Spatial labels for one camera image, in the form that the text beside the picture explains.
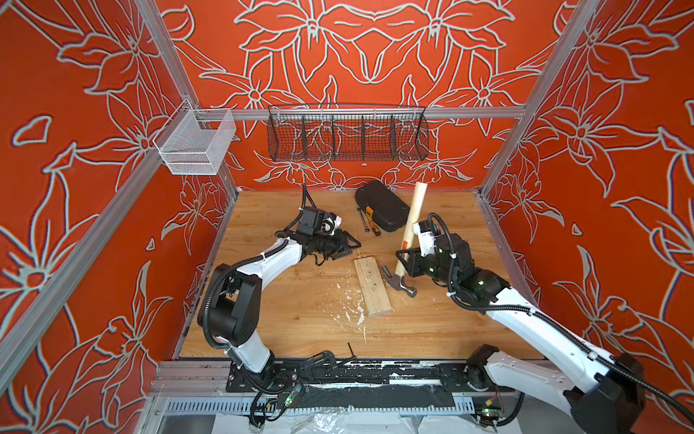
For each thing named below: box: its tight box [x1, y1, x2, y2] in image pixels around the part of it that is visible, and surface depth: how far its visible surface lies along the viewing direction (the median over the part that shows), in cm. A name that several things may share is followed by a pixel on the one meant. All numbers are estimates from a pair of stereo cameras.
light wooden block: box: [353, 255, 394, 319], surface depth 87 cm
